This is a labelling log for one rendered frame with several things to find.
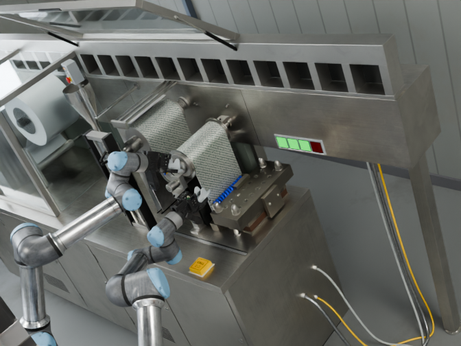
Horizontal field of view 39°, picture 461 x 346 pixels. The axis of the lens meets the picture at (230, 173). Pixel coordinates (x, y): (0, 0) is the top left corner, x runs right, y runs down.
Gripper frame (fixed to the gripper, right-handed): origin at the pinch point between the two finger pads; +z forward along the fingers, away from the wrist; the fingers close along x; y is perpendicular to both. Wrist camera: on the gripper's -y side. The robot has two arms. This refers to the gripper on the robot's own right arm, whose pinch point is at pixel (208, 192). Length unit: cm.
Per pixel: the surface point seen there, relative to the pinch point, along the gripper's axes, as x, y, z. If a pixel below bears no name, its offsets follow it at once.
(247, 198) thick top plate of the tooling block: -15.1, -5.9, 7.5
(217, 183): -0.3, 0.2, 6.2
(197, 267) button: -10.2, -16.5, -27.8
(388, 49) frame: -83, 53, 33
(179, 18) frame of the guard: -15, 78, 9
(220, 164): -0.3, 6.5, 12.1
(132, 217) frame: 47, -15, -14
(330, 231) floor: 26, -109, 93
